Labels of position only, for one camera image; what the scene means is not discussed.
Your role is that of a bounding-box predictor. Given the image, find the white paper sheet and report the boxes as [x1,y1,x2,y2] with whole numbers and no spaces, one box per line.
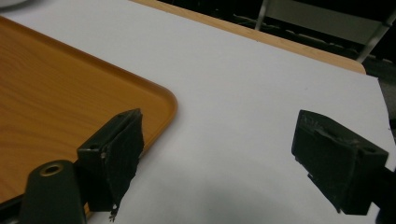
[0,0,395,224]

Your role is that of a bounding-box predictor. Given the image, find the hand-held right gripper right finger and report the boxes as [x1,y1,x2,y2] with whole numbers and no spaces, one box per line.
[290,109,390,217]

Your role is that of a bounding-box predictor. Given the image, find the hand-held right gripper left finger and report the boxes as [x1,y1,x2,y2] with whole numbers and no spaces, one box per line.
[76,107,146,222]

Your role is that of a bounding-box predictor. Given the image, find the wooden tray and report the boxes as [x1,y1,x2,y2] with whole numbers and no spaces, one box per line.
[0,16,178,216]

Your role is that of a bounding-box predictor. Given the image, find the metal stand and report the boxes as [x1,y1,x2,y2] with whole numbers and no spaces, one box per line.
[254,0,396,64]

